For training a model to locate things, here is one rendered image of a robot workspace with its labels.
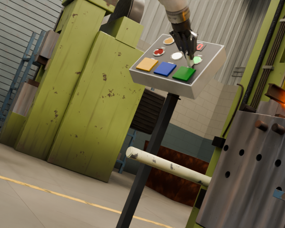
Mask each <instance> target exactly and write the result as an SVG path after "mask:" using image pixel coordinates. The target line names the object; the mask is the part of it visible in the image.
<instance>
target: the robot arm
mask: <svg viewBox="0 0 285 228"><path fill-rule="evenodd" d="M158 1H159V2H160V3H161V4H162V5H164V7H165V9H166V13H167V17H168V20H169V21H170V22H171V25H172V28H173V29H172V30H171V31H170V32H169V34H170V35H171V36H172V37H173V39H174V41H175V43H176V45H177V47H178V50H179V51H180V52H183V53H184V56H185V59H186V60H187V64H188V67H192V66H193V64H194V63H195V62H194V53H195V52H196V51H197V37H198V33H196V34H195V33H194V32H193V31H192V29H191V27H190V26H191V22H190V9H189V4H188V0H158ZM190 38H192V40H191V39H190Z"/></svg>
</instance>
